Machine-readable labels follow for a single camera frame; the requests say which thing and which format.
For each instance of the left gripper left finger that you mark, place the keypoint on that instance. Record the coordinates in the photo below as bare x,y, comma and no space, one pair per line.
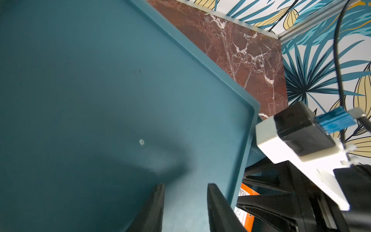
150,218

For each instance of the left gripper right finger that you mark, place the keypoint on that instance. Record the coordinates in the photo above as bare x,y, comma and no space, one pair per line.
221,216

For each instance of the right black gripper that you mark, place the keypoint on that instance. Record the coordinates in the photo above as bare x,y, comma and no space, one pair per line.
290,202

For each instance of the teal three-drawer cabinet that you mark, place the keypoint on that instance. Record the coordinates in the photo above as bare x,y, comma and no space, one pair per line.
100,102

